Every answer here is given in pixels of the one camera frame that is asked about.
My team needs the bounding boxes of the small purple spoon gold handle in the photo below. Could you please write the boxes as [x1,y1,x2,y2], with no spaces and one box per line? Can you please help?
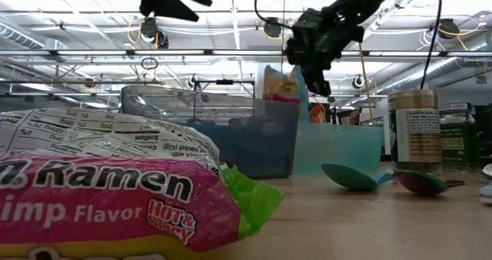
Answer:
[391,170,450,197]

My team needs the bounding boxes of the long ceiling light strip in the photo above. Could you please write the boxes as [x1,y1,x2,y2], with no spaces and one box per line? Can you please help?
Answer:
[0,48,492,58]

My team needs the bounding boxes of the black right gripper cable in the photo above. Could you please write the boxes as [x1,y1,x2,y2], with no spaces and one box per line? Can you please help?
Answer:
[253,0,308,31]

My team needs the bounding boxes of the grey translucent plastic bin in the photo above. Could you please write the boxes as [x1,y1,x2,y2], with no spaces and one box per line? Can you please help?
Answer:
[120,85,301,181]

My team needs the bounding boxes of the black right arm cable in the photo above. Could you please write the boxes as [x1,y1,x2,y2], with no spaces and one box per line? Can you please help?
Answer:
[420,0,444,91]

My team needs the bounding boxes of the gold-lid spice jar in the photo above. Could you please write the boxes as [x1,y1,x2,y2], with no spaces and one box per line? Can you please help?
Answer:
[387,89,444,173]

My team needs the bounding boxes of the pink and green ramen packet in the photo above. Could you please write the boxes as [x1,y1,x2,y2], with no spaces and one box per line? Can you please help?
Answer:
[0,108,284,260]

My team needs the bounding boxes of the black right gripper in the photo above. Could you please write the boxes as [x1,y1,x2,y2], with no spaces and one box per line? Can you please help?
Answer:
[283,7,365,98]

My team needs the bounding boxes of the yellow hanging cable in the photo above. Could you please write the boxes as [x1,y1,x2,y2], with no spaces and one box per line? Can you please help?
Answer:
[357,40,376,126]

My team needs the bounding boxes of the green-label glass jar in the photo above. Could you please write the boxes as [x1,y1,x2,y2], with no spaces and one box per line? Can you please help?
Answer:
[437,102,480,172]

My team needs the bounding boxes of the teal translucent plastic bin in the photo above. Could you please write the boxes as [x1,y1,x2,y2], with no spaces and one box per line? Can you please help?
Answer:
[291,122,385,176]

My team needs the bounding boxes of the blue less-sodium ramen packet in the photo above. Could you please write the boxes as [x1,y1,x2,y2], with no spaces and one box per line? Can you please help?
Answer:
[263,65,311,125]

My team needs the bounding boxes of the orange ramen packet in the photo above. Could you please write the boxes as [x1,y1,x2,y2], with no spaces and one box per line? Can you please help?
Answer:
[308,102,327,125]

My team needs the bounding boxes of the teal plastic spoon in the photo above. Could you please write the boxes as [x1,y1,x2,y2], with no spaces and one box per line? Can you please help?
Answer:
[321,163,467,193]

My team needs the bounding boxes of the white building column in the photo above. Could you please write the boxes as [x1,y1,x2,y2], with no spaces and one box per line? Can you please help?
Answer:
[255,62,288,103]

